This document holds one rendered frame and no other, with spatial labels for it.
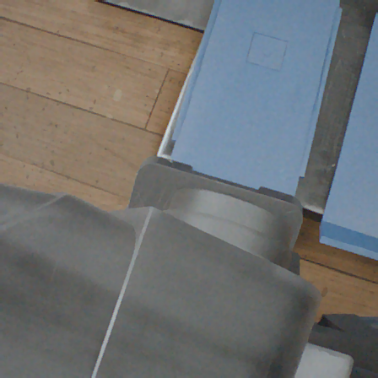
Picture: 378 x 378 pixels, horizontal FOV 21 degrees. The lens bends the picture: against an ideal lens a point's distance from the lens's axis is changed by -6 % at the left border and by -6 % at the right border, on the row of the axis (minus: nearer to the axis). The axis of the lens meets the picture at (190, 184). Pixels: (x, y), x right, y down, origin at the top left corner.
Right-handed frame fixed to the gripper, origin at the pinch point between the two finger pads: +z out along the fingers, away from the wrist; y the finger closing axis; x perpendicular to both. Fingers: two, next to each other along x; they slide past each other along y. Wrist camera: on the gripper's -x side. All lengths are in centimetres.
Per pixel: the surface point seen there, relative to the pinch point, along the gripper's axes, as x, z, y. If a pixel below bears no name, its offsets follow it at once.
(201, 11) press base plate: 4.1, 15.4, 9.1
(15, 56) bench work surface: 14.2, 12.6, 3.8
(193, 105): 2.7, 9.9, 4.2
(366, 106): -6.9, 11.2, 6.9
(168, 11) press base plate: 6.0, 15.2, 8.6
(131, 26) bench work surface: 7.9, 14.4, 7.1
